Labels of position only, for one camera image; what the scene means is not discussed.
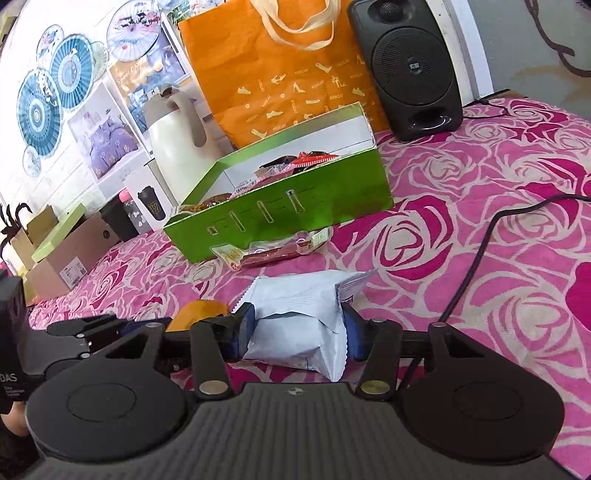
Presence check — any white snack packet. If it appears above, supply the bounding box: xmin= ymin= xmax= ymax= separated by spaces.
xmin=231 ymin=270 xmax=379 ymax=381

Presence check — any white door frame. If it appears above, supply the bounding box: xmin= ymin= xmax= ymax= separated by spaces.
xmin=425 ymin=0 xmax=492 ymax=100

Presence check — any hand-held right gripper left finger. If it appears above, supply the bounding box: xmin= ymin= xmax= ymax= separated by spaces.
xmin=95 ymin=302 xmax=257 ymax=401

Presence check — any clear nut snack packet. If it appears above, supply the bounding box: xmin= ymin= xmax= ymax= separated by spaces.
xmin=178 ymin=194 xmax=229 ymax=215

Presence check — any black curved object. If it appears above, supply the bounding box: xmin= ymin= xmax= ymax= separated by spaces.
xmin=0 ymin=200 xmax=35 ymax=236

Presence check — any person's left hand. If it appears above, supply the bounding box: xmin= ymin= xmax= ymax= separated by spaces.
xmin=0 ymin=408 xmax=29 ymax=437

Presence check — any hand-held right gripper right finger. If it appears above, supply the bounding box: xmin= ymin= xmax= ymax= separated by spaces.
xmin=342 ymin=302 xmax=483 ymax=398

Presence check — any open brown cardboard box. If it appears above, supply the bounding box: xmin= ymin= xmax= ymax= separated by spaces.
xmin=9 ymin=205 xmax=58 ymax=271

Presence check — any green cardboard box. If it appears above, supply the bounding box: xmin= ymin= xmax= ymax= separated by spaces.
xmin=163 ymin=102 xmax=394 ymax=264

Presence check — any clear bottle pink lid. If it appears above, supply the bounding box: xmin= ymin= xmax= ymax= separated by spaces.
xmin=119 ymin=188 xmax=153 ymax=235

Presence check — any white thermos jug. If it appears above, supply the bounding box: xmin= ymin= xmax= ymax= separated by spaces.
xmin=143 ymin=84 xmax=236 ymax=204

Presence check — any red candy wrapper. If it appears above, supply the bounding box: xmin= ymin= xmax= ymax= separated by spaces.
xmin=291 ymin=152 xmax=340 ymax=169

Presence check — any black speaker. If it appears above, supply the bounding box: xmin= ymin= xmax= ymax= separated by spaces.
xmin=347 ymin=0 xmax=464 ymax=142

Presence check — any black speaker cable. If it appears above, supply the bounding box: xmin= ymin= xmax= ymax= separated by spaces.
xmin=462 ymin=90 xmax=513 ymax=109

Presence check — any dark shiny snack packet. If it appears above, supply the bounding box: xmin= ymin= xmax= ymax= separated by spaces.
xmin=256 ymin=157 xmax=296 ymax=177

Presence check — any pink floral tablecloth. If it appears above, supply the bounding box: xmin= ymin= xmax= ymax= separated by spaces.
xmin=28 ymin=95 xmax=591 ymax=476

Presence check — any purple bedding poster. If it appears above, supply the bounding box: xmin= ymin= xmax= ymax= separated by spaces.
xmin=67 ymin=85 xmax=139 ymax=183

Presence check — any orange snack packet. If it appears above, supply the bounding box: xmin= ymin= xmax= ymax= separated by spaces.
xmin=166 ymin=300 xmax=229 ymax=333

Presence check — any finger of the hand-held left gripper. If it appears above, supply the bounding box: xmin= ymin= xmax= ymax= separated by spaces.
xmin=46 ymin=314 xmax=117 ymax=337
xmin=88 ymin=318 xmax=172 ymax=357

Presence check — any group of paper fans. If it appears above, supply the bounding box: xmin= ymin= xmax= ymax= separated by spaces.
xmin=16 ymin=0 xmax=162 ymax=178

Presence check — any green box lid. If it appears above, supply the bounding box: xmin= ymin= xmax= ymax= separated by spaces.
xmin=31 ymin=203 xmax=88 ymax=263

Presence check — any clear red sausage packet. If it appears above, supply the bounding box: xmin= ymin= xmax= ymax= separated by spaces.
xmin=210 ymin=228 xmax=331 ymax=271

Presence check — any white cup carton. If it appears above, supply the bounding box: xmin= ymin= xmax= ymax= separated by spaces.
xmin=124 ymin=166 xmax=178 ymax=232

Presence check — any blue bedding poster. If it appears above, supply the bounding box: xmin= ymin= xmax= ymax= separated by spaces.
xmin=108 ymin=28 xmax=195 ymax=153

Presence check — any black cup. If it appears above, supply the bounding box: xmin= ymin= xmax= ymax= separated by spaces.
xmin=99 ymin=198 xmax=139 ymax=243

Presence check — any orange tote bag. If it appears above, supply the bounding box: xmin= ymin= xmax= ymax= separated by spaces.
xmin=178 ymin=0 xmax=393 ymax=151

